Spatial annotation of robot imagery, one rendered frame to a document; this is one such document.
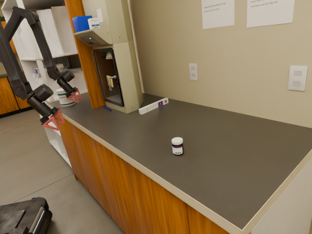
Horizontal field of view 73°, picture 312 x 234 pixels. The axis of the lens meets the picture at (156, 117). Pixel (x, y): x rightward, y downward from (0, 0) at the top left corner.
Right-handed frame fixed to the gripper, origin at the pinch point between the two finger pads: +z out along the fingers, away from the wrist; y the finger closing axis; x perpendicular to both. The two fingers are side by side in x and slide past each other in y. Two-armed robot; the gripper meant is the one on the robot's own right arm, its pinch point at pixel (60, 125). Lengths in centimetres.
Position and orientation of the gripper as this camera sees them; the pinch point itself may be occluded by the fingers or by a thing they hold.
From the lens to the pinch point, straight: 125.3
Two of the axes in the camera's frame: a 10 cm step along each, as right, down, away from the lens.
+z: 6.0, 7.2, 3.6
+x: -7.9, 6.0, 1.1
